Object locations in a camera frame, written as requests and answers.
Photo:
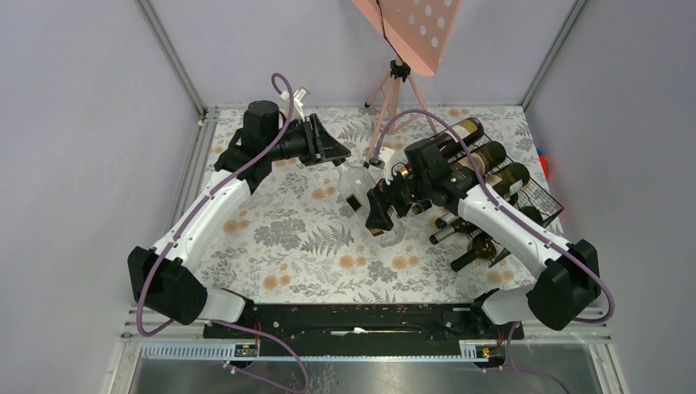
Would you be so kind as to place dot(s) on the green wine bottle grey cap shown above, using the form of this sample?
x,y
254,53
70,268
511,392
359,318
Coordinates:
x,y
445,229

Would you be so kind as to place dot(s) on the black wire wine rack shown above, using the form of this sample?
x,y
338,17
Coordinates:
x,y
522,190

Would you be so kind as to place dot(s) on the small dark wine bottle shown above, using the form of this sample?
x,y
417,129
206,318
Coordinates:
x,y
420,207

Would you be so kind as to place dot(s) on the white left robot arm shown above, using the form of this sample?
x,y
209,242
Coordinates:
x,y
162,276

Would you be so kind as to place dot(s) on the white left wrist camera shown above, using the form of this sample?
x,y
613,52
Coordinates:
x,y
297,101

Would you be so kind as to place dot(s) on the grey slotted cable duct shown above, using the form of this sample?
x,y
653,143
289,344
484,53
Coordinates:
x,y
347,350

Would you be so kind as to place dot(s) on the olive wine bottle black cap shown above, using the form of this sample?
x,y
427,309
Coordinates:
x,y
482,247

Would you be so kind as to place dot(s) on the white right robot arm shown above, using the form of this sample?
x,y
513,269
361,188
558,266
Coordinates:
x,y
566,273

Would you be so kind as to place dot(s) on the green wine bottle brown label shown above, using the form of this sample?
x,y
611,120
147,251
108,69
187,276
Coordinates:
x,y
486,157

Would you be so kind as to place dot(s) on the clear liquor bottle black cap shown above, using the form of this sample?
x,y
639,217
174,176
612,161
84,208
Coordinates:
x,y
353,184

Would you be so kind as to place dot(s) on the red wine bottle gold cap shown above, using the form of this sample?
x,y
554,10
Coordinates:
x,y
467,128

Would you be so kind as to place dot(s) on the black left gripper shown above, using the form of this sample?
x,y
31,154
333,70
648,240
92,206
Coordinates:
x,y
325,148

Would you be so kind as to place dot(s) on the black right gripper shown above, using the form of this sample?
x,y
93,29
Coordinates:
x,y
382,195

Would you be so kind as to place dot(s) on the pink music stand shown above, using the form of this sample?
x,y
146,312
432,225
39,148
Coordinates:
x,y
417,32

